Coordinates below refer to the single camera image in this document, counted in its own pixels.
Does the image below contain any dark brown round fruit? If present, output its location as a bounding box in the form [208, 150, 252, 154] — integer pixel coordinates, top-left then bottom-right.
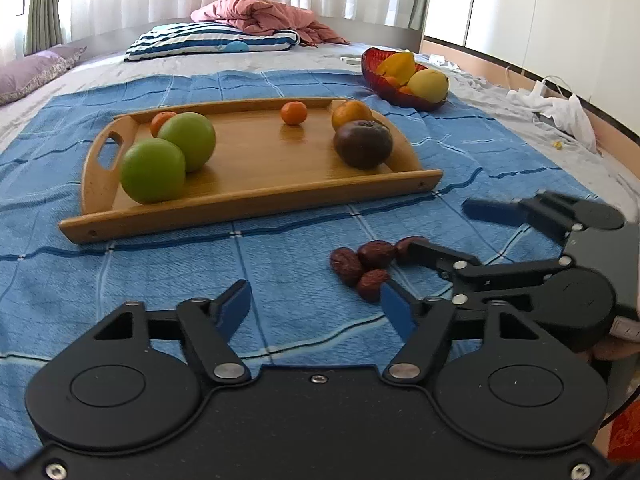
[333, 120, 394, 170]

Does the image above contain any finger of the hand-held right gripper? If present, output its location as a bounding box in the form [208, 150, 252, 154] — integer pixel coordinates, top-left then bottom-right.
[397, 238, 574, 307]
[462, 190, 627, 248]

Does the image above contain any yellow starfruit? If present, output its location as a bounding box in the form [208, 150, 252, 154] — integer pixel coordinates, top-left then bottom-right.
[375, 51, 417, 86]

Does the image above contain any white wardrobe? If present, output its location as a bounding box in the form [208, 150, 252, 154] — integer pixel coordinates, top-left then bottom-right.
[421, 0, 640, 128]

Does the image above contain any wooden tray with handles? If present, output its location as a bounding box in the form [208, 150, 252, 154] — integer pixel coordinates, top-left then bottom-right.
[58, 97, 444, 245]

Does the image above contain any large orange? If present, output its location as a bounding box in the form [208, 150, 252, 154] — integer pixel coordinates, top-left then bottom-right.
[331, 100, 375, 133]

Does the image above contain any person's right hand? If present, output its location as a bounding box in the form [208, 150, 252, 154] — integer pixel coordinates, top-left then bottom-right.
[575, 332, 640, 364]

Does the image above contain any grey floral bedsheet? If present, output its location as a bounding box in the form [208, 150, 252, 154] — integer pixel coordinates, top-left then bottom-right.
[0, 34, 640, 241]

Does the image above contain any green apple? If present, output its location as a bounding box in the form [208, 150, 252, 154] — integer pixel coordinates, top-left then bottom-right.
[119, 138, 187, 205]
[157, 112, 217, 173]

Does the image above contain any blue white striped pillow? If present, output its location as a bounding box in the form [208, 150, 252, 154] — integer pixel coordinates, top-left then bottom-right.
[124, 22, 301, 63]

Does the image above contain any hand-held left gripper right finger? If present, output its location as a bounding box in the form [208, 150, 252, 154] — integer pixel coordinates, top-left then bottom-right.
[380, 280, 539, 386]

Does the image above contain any plain purple pillow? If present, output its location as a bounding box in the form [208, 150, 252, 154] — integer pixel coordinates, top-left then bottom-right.
[47, 45, 89, 69]

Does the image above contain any pink quilt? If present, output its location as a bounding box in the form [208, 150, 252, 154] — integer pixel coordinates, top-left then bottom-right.
[190, 0, 350, 46]

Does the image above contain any white cable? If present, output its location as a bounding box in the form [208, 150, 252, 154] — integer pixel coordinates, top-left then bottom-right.
[504, 64, 581, 98]

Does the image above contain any red patterned cloth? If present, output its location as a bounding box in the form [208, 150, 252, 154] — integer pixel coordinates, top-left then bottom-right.
[606, 400, 640, 464]

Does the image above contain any blue checked blanket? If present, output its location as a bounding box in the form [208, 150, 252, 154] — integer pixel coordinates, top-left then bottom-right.
[0, 70, 618, 456]

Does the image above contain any purple pillow with floral border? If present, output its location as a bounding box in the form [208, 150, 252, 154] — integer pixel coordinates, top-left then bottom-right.
[0, 50, 76, 107]

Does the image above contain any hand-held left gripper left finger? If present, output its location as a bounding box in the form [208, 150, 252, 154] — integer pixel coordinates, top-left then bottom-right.
[95, 279, 252, 386]

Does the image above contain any yellow mango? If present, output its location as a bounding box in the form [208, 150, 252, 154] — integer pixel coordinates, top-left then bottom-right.
[407, 69, 450, 103]

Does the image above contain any dried red date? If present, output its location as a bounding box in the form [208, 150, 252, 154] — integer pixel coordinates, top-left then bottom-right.
[355, 269, 392, 304]
[357, 240, 397, 270]
[330, 247, 365, 286]
[395, 236, 430, 262]

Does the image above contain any white crumpled cloth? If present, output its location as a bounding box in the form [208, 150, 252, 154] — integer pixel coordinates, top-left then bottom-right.
[506, 78, 599, 154]

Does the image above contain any red glass bowl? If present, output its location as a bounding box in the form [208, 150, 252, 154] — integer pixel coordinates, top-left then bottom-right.
[361, 46, 450, 112]

